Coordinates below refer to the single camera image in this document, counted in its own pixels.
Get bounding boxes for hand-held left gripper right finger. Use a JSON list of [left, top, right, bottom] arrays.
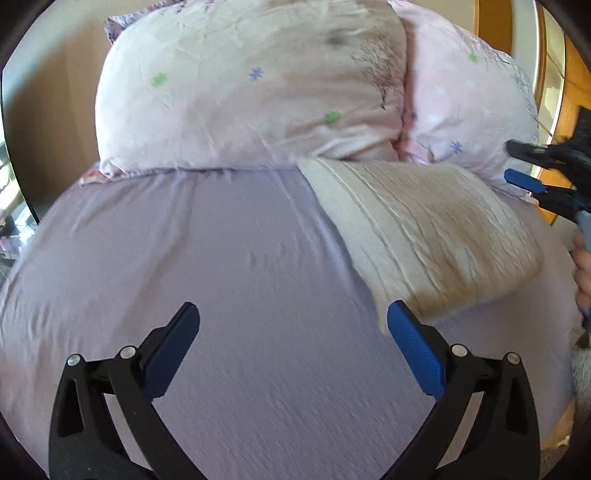
[[383, 299, 541, 480]]

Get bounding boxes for large pink floral pillow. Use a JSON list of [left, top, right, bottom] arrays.
[[78, 0, 408, 186]]

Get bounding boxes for grey fuzzy cloth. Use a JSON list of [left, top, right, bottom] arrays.
[[571, 339, 591, 407]]

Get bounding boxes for orange wooden furniture frame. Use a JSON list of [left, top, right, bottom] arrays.
[[475, 0, 591, 228]]

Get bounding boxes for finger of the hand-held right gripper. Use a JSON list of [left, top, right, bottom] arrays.
[[503, 168, 591, 219], [505, 137, 591, 173]]

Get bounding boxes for lavender bed sheet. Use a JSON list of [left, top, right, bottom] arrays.
[[0, 159, 583, 480]]

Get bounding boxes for person's right hand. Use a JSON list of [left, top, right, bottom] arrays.
[[572, 229, 591, 317]]

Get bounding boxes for cream textured pillow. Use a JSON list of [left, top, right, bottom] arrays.
[[297, 156, 544, 335]]

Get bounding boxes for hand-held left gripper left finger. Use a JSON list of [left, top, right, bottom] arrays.
[[48, 302, 201, 480]]

